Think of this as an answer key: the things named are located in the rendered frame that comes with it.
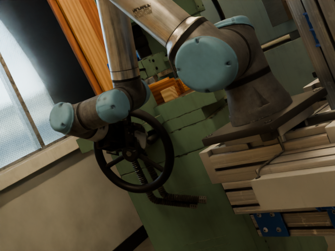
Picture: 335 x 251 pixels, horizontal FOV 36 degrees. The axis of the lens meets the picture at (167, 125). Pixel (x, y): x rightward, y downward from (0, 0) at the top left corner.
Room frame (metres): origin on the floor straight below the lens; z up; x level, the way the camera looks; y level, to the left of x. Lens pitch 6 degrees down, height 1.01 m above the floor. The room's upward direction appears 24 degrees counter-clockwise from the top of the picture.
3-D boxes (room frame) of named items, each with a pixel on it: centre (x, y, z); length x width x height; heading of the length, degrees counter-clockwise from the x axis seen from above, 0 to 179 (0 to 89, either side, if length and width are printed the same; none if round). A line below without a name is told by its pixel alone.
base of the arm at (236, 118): (1.20, -0.21, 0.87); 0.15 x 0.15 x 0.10
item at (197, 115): (1.88, 0.00, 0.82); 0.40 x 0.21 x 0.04; 60
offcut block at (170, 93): (1.76, -0.05, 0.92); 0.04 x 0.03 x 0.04; 50
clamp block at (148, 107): (1.78, 0.09, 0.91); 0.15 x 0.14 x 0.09; 60
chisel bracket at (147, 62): (1.95, -0.04, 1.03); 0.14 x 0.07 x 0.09; 150
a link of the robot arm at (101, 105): (1.26, 0.11, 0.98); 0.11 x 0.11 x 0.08; 59
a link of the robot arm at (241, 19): (1.19, -0.21, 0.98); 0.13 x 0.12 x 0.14; 149
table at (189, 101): (1.85, 0.05, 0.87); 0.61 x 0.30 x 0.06; 60
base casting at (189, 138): (2.04, -0.09, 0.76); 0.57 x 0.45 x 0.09; 150
